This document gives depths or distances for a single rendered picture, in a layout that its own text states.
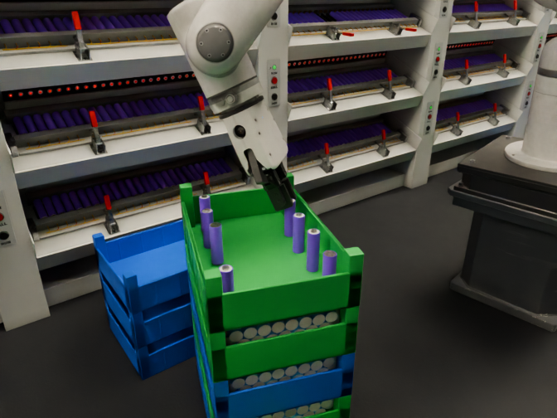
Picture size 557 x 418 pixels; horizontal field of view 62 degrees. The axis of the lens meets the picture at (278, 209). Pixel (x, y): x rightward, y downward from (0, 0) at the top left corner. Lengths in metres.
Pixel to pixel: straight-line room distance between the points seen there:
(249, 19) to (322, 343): 0.43
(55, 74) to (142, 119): 0.24
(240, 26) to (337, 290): 0.35
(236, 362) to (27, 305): 0.70
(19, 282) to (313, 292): 0.76
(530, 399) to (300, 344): 0.55
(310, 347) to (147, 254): 0.54
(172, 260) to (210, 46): 0.56
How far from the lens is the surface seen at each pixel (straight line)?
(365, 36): 1.53
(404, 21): 1.70
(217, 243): 0.69
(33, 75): 1.07
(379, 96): 1.64
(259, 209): 0.85
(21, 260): 1.17
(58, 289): 1.27
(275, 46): 1.29
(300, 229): 0.71
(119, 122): 1.19
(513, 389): 1.07
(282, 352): 0.64
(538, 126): 1.16
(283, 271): 0.69
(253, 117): 0.69
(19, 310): 1.23
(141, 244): 1.08
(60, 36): 1.13
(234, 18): 0.62
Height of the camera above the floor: 0.70
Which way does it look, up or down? 25 degrees down
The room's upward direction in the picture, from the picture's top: straight up
